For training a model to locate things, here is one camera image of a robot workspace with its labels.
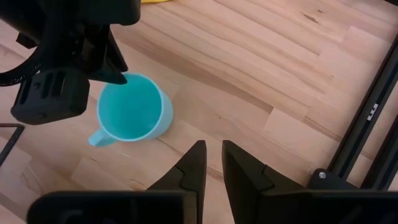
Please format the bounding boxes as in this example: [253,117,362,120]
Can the black braided cable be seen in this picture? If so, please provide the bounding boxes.
[0,52,43,88]

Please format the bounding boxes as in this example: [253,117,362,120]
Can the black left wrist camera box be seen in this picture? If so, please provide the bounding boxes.
[11,67,91,126]

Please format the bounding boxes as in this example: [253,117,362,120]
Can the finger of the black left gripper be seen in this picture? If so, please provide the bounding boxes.
[89,28,129,85]

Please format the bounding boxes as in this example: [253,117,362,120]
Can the teal ceramic mug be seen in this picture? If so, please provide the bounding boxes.
[88,72,174,148]

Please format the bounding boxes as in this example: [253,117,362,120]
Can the black metal shelf frame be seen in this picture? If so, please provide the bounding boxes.
[0,34,398,191]

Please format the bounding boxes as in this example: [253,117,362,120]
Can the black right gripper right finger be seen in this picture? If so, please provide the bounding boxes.
[221,139,307,224]

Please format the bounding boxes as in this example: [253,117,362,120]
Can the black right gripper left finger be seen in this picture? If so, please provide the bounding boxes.
[147,139,208,224]

